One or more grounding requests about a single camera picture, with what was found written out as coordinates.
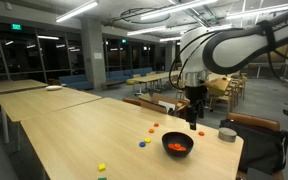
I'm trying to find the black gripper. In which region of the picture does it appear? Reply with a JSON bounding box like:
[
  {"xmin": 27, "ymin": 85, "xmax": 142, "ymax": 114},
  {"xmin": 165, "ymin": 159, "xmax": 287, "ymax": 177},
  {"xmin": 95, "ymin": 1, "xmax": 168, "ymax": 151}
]
[{"xmin": 184, "ymin": 85, "xmax": 208, "ymax": 131}]

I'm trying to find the black bowl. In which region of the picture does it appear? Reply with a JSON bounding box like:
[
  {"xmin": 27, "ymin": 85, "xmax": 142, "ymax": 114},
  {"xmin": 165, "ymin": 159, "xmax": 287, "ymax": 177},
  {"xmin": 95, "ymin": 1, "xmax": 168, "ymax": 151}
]
[{"xmin": 161, "ymin": 131, "xmax": 195, "ymax": 158}]

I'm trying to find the brown wooden armchair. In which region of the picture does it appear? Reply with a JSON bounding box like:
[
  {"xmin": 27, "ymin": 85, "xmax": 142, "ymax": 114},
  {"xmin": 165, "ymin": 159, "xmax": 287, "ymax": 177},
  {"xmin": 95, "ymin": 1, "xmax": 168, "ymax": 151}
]
[{"xmin": 138, "ymin": 92, "xmax": 192, "ymax": 121}]

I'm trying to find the white paper sheet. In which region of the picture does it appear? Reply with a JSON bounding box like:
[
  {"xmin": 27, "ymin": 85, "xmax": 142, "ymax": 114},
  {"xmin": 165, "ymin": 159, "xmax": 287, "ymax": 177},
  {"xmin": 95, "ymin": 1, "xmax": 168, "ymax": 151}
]
[{"xmin": 158, "ymin": 100, "xmax": 177, "ymax": 113}]

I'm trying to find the grey tape roll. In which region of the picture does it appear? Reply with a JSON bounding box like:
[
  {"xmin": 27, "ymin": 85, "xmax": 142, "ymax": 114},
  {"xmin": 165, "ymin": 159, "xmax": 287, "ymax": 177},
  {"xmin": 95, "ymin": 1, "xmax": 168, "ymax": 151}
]
[{"xmin": 218, "ymin": 127, "xmax": 238, "ymax": 143}]

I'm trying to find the long wooden table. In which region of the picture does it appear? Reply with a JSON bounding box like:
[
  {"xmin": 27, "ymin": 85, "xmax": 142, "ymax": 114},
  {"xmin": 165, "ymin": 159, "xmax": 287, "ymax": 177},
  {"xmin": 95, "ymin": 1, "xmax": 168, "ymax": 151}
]
[{"xmin": 132, "ymin": 69, "xmax": 182, "ymax": 98}]

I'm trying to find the concrete pillar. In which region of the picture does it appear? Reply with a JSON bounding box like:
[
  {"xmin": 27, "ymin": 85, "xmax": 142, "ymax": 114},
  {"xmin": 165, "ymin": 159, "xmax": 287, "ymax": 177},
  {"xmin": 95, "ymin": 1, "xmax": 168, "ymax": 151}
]
[
  {"xmin": 80, "ymin": 16, "xmax": 107, "ymax": 90},
  {"xmin": 164, "ymin": 40, "xmax": 177, "ymax": 72}
]

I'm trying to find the black bag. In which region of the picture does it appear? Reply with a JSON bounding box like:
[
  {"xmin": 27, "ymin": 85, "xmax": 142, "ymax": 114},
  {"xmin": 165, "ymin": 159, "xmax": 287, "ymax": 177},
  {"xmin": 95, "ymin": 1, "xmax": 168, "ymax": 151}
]
[{"xmin": 219, "ymin": 119, "xmax": 288, "ymax": 176}]

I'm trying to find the blue sofa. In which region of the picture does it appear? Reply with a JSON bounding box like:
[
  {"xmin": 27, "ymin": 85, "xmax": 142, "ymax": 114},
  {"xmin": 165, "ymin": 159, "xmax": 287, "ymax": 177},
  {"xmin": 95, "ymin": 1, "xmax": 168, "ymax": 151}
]
[
  {"xmin": 58, "ymin": 73, "xmax": 94, "ymax": 91},
  {"xmin": 105, "ymin": 67, "xmax": 155, "ymax": 83}
]

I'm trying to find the wooden bench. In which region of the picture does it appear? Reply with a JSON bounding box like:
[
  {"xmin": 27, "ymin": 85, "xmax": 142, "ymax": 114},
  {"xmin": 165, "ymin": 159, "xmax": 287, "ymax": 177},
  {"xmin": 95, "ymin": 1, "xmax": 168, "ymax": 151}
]
[{"xmin": 100, "ymin": 80, "xmax": 122, "ymax": 90}]

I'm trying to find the white plate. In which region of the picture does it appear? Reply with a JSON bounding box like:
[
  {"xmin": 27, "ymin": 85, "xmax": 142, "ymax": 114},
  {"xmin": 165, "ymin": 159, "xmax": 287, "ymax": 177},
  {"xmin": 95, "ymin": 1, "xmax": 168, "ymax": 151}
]
[{"xmin": 45, "ymin": 85, "xmax": 64, "ymax": 92}]

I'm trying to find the light wooden table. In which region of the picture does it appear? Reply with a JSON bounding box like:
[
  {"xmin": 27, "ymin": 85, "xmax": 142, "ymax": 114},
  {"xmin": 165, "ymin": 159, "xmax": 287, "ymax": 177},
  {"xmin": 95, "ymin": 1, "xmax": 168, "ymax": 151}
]
[
  {"xmin": 0, "ymin": 79, "xmax": 49, "ymax": 101},
  {"xmin": 0, "ymin": 87, "xmax": 102, "ymax": 152}
]

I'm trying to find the tan wrist camera mount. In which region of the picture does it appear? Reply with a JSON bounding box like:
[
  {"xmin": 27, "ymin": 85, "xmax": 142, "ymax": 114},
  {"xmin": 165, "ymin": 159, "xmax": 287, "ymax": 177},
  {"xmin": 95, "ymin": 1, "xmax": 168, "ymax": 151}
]
[{"xmin": 206, "ymin": 77, "xmax": 233, "ymax": 98}]

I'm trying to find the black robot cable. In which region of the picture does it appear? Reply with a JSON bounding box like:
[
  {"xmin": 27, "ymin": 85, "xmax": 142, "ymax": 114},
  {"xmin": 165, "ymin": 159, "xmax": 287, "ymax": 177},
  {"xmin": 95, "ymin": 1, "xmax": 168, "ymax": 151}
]
[{"xmin": 168, "ymin": 29, "xmax": 288, "ymax": 91}]

